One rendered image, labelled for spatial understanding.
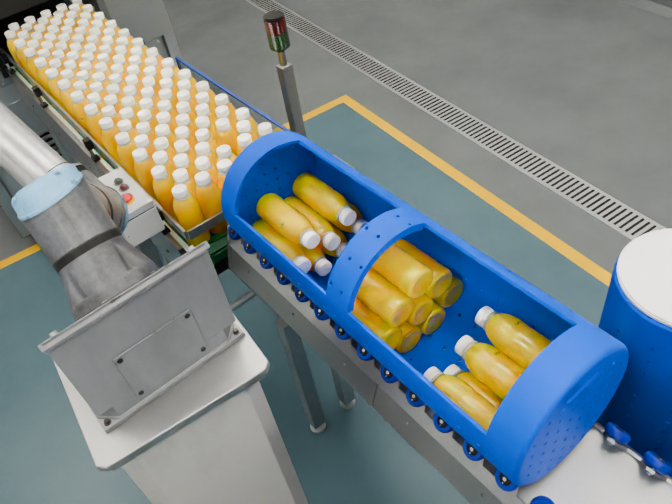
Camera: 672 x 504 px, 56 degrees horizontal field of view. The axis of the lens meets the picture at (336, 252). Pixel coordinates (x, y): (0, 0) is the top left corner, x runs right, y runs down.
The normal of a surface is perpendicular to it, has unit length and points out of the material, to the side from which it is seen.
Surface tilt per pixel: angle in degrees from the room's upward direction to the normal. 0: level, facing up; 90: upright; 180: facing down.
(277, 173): 90
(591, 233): 0
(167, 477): 90
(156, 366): 90
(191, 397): 0
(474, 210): 0
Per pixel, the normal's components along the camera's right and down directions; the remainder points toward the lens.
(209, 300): 0.64, 0.48
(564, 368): -0.25, -0.61
